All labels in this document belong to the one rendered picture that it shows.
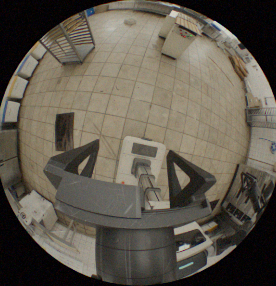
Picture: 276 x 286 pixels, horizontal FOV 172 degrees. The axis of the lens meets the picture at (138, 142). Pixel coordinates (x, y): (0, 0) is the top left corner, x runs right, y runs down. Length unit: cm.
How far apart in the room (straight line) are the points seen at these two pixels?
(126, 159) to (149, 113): 70
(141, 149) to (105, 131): 58
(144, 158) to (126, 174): 29
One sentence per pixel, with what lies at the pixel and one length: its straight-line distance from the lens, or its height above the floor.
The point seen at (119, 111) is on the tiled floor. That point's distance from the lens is 145.
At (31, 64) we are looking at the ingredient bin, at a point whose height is 35.
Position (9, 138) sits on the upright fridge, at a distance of 305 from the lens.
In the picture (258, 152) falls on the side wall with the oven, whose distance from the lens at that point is 435.
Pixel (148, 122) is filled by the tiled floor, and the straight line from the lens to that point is 145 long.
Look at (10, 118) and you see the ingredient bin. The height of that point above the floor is 44.
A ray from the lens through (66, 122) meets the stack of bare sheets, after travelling 171.
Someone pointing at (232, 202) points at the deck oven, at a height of 46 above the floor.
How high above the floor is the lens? 142
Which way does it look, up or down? 81 degrees down
